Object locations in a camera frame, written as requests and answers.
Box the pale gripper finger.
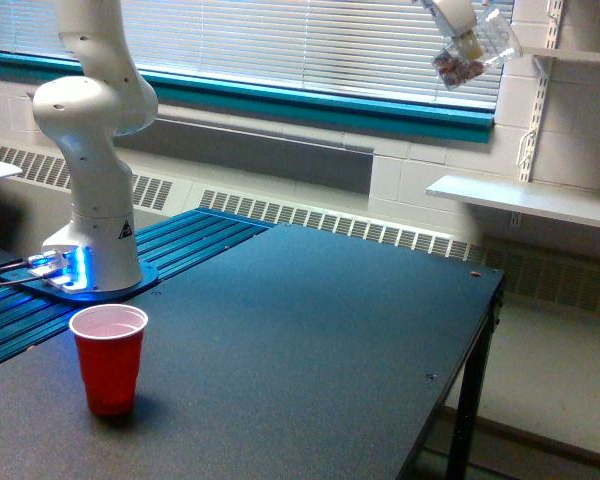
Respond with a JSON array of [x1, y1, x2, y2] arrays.
[[452, 30, 484, 59]]

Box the clear plastic cup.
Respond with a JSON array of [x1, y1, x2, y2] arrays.
[[426, 1, 522, 90]]

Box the candies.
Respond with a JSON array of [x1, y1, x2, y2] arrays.
[[432, 50, 485, 89]]

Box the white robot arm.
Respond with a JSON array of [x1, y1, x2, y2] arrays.
[[31, 1, 158, 295]]

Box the white window blinds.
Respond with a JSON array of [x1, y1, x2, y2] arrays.
[[0, 1, 501, 124]]

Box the white baseboard radiator vent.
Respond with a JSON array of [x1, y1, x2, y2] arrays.
[[0, 141, 600, 317]]

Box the black table leg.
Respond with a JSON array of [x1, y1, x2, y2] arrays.
[[445, 281, 505, 479]]

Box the red plastic cup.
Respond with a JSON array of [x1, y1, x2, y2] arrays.
[[69, 304, 148, 416]]

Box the white shelf bracket rail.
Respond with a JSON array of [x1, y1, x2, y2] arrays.
[[516, 0, 564, 183]]

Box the white upper wall shelf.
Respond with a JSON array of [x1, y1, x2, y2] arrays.
[[522, 46, 600, 63]]

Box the white wall shelf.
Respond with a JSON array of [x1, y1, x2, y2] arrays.
[[522, 46, 600, 63], [426, 174, 600, 228]]

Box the white lower wall shelf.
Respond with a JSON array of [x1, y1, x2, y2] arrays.
[[426, 174, 600, 228]]

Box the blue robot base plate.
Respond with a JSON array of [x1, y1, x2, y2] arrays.
[[13, 261, 159, 305]]

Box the black cables at base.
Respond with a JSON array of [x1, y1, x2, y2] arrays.
[[0, 255, 46, 288]]

